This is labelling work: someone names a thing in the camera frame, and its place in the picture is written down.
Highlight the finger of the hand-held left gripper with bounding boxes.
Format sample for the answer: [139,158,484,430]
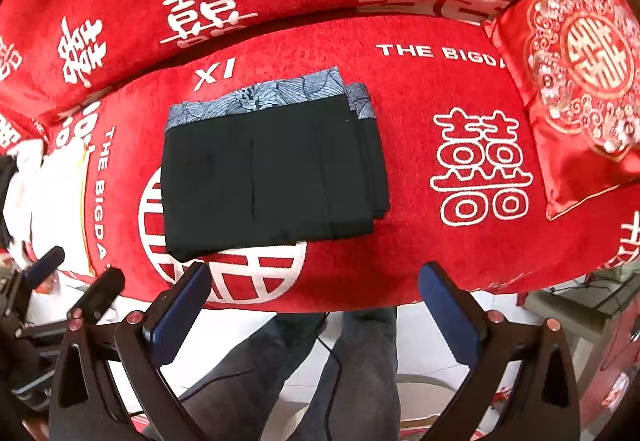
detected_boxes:
[71,267,126,323]
[22,245,67,290]

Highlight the red printed sofa cover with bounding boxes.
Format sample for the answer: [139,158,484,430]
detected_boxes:
[0,0,640,312]

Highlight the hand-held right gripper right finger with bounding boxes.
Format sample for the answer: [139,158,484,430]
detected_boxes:
[417,262,583,441]

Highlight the red embroidered cushion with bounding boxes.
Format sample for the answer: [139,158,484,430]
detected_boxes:
[485,0,640,222]

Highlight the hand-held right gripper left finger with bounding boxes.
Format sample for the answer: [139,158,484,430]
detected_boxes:
[48,262,213,441]

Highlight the white stool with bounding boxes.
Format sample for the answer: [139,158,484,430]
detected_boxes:
[397,373,468,424]

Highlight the person's legs in grey jeans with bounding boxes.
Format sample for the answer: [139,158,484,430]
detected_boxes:
[142,311,328,441]

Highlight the black pants with grey waistband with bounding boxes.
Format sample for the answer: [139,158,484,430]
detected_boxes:
[160,67,392,263]

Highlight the beige side table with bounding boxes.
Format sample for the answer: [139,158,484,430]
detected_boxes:
[522,271,640,374]

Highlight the black cable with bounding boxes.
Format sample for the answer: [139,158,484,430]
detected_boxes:
[315,313,347,441]

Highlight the person's right leg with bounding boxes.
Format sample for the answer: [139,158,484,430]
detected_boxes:
[300,305,401,441]

